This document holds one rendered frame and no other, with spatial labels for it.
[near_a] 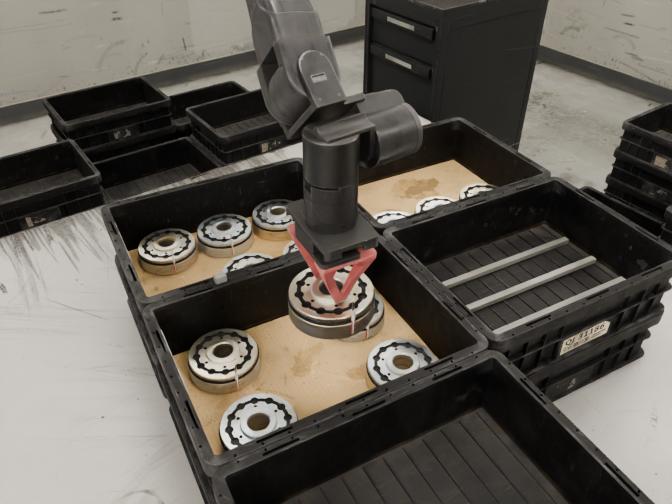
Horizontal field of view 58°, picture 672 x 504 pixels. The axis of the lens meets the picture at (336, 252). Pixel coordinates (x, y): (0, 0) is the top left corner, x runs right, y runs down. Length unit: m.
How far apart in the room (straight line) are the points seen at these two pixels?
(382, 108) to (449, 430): 0.45
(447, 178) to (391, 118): 0.76
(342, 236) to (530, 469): 0.41
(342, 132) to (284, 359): 0.44
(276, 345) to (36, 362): 0.47
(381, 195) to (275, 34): 0.74
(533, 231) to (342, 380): 0.54
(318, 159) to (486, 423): 0.46
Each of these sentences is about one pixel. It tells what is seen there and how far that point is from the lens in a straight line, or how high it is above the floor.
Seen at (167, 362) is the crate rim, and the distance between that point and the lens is 0.82.
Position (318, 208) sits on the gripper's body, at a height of 1.18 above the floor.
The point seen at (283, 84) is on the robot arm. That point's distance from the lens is 0.60.
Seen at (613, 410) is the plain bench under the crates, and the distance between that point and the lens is 1.14.
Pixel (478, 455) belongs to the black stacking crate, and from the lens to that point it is 0.85.
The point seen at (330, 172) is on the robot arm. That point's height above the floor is 1.22.
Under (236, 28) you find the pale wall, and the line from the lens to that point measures 4.34.
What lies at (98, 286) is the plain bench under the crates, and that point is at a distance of 1.35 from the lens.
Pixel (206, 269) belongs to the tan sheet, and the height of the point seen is 0.83.
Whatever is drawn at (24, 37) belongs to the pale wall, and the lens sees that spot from 3.91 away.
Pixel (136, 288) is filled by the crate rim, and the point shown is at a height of 0.93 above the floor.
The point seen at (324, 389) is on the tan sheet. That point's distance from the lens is 0.90.
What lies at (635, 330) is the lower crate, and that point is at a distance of 1.12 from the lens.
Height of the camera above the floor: 1.52
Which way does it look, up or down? 37 degrees down
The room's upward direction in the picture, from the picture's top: straight up
